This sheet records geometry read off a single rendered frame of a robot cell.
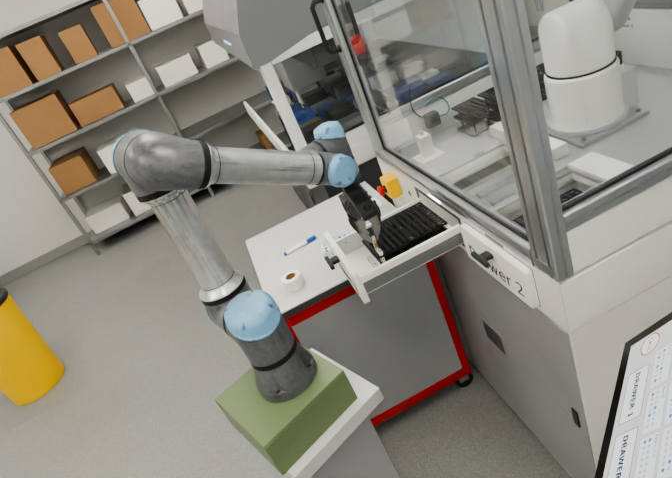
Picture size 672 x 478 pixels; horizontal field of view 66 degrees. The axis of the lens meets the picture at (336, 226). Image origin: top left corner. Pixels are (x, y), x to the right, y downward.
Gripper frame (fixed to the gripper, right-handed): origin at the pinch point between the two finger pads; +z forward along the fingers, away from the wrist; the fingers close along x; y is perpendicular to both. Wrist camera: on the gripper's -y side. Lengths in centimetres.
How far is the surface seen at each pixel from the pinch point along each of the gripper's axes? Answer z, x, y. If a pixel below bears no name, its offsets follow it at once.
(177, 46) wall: -40, 27, 421
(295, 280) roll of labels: 14.4, 25.5, 23.2
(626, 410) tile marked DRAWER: -5, -9, -82
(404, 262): 7.0, -4.1, -7.5
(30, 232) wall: 58, 240, 410
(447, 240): 7.3, -17.9, -7.6
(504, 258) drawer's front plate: 1.6, -20.8, -32.8
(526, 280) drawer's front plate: 3.6, -20.8, -40.5
